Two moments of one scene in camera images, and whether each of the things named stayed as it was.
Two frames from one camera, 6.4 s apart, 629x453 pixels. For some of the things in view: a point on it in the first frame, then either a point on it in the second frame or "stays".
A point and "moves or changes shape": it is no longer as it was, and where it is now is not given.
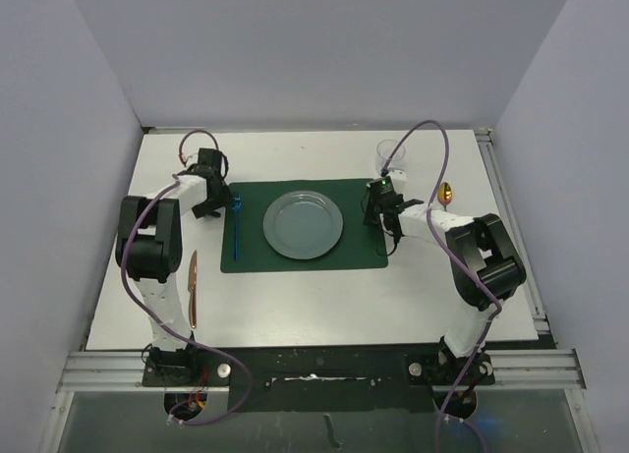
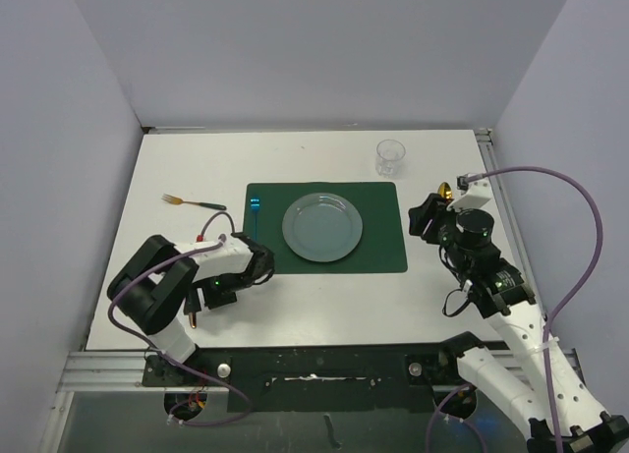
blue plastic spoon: x=236 y=205 → x=255 y=204
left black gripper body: x=216 y=202 → x=218 y=290
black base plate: x=317 y=378 stays
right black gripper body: x=372 y=213 → x=442 y=224
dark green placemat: x=357 y=248 moves or changes shape
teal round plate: x=303 y=225 moves or changes shape
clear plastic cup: x=384 y=149 stays
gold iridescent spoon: x=444 y=195 stays
